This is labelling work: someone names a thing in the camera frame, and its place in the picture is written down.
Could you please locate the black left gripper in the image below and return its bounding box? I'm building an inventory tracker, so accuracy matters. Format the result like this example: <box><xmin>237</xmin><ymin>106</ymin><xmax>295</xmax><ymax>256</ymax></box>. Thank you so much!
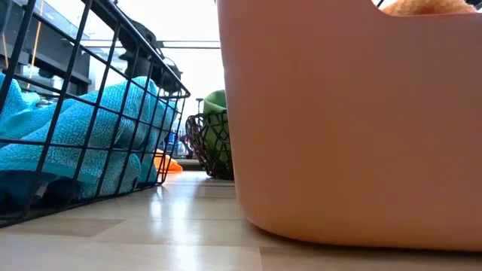
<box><xmin>118</xmin><ymin>18</ymin><xmax>184</xmax><ymax>95</ymax></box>

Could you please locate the green microfiber towel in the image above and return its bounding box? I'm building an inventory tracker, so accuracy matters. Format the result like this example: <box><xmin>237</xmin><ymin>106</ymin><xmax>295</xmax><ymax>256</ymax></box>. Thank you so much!
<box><xmin>203</xmin><ymin>89</ymin><xmax>231</xmax><ymax>170</ymax></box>

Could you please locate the orange microfiber towel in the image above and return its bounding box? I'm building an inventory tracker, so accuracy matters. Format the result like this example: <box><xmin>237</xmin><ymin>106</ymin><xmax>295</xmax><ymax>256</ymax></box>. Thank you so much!
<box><xmin>379</xmin><ymin>0</ymin><xmax>479</xmax><ymax>17</ymax></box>
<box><xmin>153</xmin><ymin>148</ymin><xmax>185</xmax><ymax>174</ymax></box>

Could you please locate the orange plastic basket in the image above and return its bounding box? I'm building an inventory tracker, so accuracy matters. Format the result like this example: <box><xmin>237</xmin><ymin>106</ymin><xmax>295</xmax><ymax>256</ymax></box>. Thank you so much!
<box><xmin>215</xmin><ymin>0</ymin><xmax>482</xmax><ymax>252</ymax></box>

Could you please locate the black wire basket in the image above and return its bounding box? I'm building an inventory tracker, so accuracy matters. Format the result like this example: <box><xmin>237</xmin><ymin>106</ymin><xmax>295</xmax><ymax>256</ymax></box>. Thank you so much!
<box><xmin>0</xmin><ymin>0</ymin><xmax>192</xmax><ymax>230</ymax></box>

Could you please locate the brown woven wire basket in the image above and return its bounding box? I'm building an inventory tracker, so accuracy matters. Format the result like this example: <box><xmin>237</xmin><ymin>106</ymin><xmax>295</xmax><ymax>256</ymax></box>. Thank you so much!
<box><xmin>185</xmin><ymin>109</ymin><xmax>235</xmax><ymax>181</ymax></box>

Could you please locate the yellow cable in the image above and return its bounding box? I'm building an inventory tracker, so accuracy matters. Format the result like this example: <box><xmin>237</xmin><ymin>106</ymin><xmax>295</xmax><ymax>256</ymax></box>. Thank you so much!
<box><xmin>26</xmin><ymin>0</ymin><xmax>45</xmax><ymax>90</ymax></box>

